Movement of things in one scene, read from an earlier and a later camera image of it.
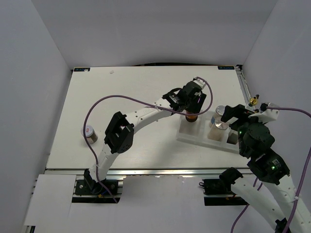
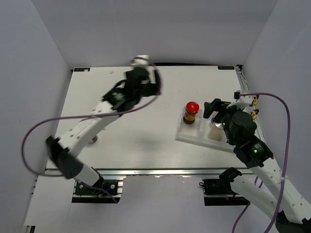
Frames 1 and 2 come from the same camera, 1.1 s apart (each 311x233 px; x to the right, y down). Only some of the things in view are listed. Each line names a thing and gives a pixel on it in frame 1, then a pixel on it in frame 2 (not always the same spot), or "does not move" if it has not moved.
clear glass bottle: [253, 101] does not move
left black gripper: [196, 108] to [153, 88]
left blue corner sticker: [81, 69] does not move
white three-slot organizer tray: [197, 132] does not move
